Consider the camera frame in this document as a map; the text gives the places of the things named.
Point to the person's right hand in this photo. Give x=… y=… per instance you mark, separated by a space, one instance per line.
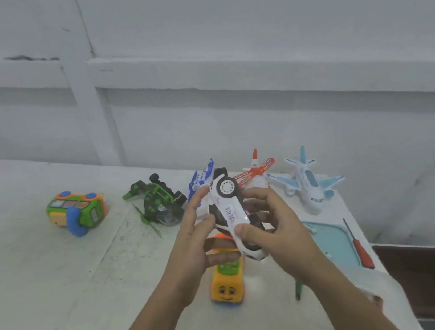
x=289 y=241

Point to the person's left hand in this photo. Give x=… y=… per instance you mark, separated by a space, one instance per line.
x=186 y=256

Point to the person's left thumb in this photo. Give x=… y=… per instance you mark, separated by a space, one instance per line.
x=196 y=207

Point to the person's right thumb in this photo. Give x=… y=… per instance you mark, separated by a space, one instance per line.
x=251 y=235

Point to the person's left middle finger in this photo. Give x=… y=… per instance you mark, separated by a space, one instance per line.
x=221 y=243

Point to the white toy police car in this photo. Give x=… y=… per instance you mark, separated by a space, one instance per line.
x=229 y=205

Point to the person's right forearm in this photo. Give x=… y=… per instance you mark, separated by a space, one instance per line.
x=346 y=306

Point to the blue and white toy plane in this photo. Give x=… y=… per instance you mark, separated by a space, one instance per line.
x=200 y=179

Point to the green and black toy helicopter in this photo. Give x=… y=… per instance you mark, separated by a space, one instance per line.
x=160 y=205

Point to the yellow toy bus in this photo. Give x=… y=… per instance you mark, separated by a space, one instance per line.
x=227 y=280

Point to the red and white toy plane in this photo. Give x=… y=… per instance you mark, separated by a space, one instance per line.
x=257 y=173

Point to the light blue toy airplane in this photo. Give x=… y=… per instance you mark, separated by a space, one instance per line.
x=309 y=184

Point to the light blue tray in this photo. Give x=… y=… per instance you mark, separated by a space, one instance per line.
x=333 y=245

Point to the green and orange toy car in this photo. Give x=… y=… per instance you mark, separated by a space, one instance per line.
x=81 y=212

